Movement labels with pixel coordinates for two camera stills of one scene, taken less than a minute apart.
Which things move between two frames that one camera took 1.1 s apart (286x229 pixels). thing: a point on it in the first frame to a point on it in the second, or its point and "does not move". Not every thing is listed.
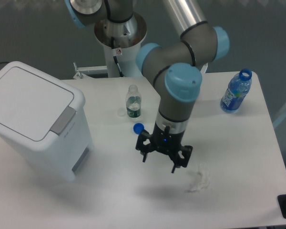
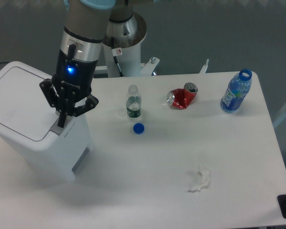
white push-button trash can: [39, 120] does not move
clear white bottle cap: [121, 112] does not move
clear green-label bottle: [133, 102] does not move
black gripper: [167, 141] to [73, 77]
